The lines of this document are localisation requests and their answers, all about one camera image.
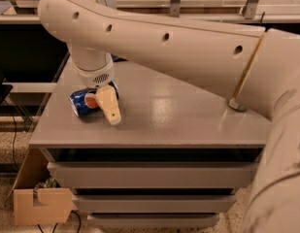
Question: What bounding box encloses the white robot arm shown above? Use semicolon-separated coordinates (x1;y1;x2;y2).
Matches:
38;0;300;233

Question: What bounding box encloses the blue pepsi can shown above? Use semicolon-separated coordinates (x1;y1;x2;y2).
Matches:
69;82;118;117

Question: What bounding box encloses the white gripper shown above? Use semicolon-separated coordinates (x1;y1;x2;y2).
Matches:
72;60;121;125

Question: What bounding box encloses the dark blue snack wrapper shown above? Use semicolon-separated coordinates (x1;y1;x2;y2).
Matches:
112;54;126;62

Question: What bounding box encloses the metal shelf frame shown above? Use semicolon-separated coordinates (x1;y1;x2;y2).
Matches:
0;0;300;25

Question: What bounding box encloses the green soda can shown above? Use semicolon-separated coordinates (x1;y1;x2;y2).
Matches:
227;98;247;113

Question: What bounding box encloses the grey drawer cabinet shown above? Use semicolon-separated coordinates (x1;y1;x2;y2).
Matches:
30;62;271;228

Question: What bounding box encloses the black floor cable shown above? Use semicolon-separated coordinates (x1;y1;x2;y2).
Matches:
3;97;21;172

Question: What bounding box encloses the cardboard box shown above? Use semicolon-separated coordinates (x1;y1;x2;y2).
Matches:
11;149;74;226

